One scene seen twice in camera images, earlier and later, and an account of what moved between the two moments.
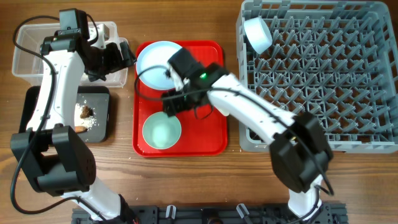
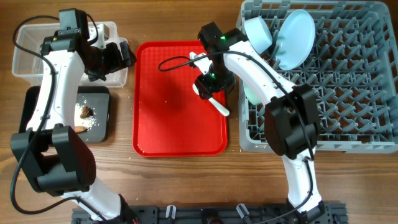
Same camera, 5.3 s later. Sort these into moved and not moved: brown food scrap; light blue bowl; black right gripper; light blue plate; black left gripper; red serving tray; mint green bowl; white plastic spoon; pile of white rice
Moved: light blue plate; mint green bowl; black right gripper
Not moved: red serving tray; light blue bowl; black left gripper; white plastic spoon; brown food scrap; pile of white rice
